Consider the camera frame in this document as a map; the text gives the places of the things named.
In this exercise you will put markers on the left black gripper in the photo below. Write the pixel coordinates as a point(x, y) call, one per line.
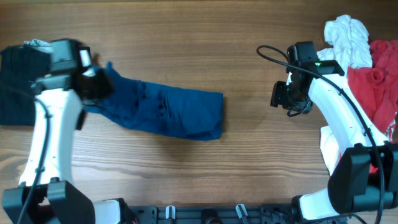
point(102, 88)

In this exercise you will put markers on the blue polo shirt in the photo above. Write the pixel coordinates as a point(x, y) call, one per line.
point(161, 109)

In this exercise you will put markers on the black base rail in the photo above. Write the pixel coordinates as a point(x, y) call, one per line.
point(264, 214)

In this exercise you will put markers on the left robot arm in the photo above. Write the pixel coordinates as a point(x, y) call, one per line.
point(46, 193)

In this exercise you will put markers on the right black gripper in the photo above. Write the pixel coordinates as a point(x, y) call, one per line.
point(277, 98)

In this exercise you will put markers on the folded black garment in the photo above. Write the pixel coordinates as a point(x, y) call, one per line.
point(21, 65)

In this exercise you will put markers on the white garment under black stack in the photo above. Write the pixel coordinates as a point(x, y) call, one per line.
point(40, 45)

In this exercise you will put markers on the white t-shirt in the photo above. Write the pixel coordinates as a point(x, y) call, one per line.
point(348, 39)

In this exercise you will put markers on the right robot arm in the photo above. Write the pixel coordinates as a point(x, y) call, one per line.
point(365, 175)

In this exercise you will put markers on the red t-shirt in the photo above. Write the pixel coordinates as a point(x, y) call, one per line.
point(375, 88)

